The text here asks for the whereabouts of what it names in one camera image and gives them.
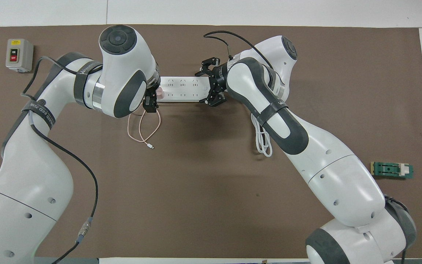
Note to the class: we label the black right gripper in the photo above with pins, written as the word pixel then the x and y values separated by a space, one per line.
pixel 219 79

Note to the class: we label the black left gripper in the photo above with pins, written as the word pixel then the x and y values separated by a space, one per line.
pixel 150 91

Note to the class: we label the pink charger adapter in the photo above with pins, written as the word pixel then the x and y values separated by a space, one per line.
pixel 160 94

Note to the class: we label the white power strip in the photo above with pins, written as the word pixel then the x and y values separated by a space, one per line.
pixel 181 90

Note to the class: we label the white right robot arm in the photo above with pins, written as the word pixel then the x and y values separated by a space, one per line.
pixel 343 183

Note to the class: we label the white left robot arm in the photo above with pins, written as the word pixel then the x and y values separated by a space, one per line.
pixel 20 172

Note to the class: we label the brown table mat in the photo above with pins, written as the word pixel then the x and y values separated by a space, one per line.
pixel 196 205

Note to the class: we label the green circuit board fixture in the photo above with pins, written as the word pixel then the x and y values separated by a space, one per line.
pixel 387 169

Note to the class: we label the grey on-off switch box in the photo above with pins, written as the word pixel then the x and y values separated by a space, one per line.
pixel 24 55

